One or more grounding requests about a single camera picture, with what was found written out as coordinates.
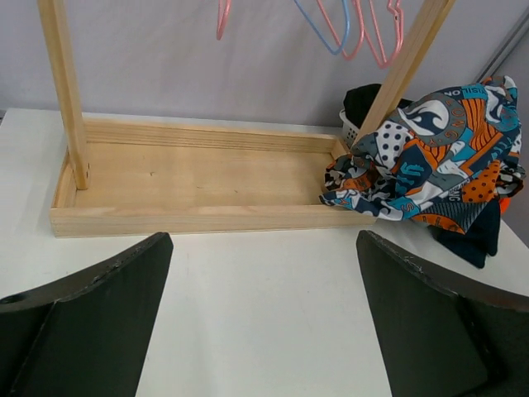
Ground wooden clothes rack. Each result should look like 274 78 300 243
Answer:
36 0 458 239

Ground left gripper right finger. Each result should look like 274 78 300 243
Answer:
356 230 528 396

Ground orange grey camouflage shorts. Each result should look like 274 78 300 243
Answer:
324 155 373 192

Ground navy blue shorts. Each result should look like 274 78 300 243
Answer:
430 199 501 269

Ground black shorts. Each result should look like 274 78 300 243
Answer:
343 84 414 129

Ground white plastic basket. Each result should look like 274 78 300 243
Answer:
339 108 367 148

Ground blue wire hanger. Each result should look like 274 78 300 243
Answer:
293 0 351 55

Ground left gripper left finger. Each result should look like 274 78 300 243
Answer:
1 232 173 396

